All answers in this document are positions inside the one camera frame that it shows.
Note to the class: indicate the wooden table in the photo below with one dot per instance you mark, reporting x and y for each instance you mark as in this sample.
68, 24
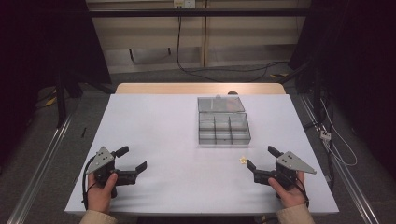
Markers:
186, 88

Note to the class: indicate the clear plastic compartment box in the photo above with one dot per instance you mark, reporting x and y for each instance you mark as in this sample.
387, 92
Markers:
222, 124

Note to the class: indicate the white wall socket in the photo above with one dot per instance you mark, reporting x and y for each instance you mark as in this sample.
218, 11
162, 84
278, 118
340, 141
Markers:
184, 3

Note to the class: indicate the person's left hand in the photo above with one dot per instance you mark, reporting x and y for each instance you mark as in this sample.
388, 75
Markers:
99, 196

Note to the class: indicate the small gold metal piece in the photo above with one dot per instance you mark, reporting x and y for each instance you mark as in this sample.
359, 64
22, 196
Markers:
243, 160

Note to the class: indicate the person's right hand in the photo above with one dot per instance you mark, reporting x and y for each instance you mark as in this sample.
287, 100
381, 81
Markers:
291, 196

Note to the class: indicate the black horizontal bar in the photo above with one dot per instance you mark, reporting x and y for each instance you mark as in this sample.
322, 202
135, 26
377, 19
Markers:
186, 12

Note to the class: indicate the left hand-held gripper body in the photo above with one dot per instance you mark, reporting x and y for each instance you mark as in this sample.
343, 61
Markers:
104, 161

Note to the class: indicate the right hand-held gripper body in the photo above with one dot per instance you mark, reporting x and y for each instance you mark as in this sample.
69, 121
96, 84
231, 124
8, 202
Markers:
288, 168

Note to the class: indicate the wooden vertical strip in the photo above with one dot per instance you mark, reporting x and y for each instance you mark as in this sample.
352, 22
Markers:
204, 34

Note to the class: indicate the white power strip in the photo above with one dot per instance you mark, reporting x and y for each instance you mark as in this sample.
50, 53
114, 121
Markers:
325, 135

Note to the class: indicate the metal floor rail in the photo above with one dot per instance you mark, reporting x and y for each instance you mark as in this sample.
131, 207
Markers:
345, 174
40, 168

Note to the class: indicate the black curtain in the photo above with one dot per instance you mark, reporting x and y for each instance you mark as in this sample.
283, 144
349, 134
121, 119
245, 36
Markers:
40, 46
358, 62

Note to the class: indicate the small black stick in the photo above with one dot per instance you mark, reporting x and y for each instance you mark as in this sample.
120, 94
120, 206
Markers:
83, 132

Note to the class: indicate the yellow floor tape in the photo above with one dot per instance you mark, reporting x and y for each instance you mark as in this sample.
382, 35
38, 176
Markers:
50, 101
279, 75

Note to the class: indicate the small dark round object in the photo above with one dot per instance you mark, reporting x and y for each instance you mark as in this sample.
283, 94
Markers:
232, 92

